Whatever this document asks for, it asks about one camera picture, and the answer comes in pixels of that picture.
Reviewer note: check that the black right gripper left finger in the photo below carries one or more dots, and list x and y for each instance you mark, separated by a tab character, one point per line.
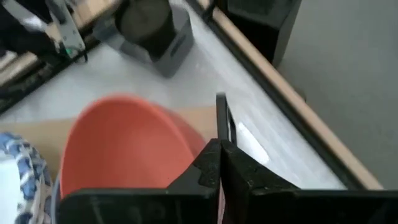
140	207

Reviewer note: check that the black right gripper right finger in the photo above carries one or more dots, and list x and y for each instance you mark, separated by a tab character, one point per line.
280	207

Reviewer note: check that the red bowl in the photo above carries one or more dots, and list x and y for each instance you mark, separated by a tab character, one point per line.
124	146

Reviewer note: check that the blue patterned white plate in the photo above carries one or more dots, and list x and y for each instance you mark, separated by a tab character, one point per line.
21	180

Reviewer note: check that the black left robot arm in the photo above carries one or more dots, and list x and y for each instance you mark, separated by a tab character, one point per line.
37	28

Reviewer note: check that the light wooden shelf board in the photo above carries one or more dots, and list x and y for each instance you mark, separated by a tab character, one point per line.
40	133

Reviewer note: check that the black plant pot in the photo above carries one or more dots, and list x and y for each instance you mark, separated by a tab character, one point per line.
146	25

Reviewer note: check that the black box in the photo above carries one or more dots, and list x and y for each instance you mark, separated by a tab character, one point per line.
261	25

